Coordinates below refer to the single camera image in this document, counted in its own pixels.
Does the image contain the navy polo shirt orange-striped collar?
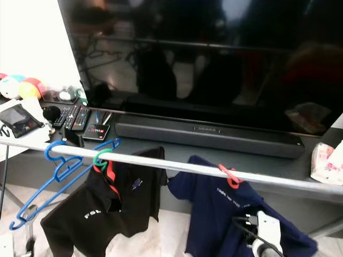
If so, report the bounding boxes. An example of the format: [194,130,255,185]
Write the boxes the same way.
[167,155,318,257]

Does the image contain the red plastic hanger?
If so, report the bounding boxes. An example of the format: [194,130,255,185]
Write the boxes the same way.
[218,164,244,189]

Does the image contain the blue plastic hanger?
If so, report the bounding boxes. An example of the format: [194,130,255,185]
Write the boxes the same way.
[9,138,121,231]

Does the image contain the green plastic hanger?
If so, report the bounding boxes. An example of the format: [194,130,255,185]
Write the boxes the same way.
[93,148,113,168]

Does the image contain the black flat pouch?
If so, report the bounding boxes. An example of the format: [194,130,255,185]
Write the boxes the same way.
[0,104,44,139]

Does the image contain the white paper sheet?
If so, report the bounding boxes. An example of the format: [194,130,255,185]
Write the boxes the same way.
[0,96,51,161]

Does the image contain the white blue plush ball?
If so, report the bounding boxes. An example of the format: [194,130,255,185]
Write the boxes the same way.
[0,75,27,100]

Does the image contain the yellow red plush ball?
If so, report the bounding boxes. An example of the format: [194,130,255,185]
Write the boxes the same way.
[19,78,47,100]

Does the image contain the black round microphone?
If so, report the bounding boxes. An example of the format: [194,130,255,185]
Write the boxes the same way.
[43,106,61,122]

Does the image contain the black remote control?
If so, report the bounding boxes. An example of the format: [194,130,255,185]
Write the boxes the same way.
[72,106,92,132]
[56,105,78,129]

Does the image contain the black trinket tray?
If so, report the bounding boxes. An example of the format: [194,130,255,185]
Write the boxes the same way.
[44,88,81,104]

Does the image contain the green white small jar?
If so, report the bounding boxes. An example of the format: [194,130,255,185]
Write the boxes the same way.
[76,87,89,105]

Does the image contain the black device pink buttons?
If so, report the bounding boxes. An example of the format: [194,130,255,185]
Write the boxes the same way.
[82,123,110,141]

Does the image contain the black polo shirt red collar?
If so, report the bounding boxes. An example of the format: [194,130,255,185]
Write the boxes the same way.
[40,147,166,257]

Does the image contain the long black soundbar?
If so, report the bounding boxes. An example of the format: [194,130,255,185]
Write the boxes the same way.
[114,114,306,159]

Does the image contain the large black television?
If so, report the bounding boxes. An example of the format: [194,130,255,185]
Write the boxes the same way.
[58,0,343,135]

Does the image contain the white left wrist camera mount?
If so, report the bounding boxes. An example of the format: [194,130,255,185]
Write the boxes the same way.
[0,231,16,257]

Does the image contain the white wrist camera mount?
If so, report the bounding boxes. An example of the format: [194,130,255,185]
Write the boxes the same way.
[0,231,16,257]
[247,210,284,250]

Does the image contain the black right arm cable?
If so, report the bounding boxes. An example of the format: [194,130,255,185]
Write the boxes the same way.
[232,215,279,257]

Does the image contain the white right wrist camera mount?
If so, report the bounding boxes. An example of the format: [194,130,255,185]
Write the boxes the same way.
[247,210,284,250]

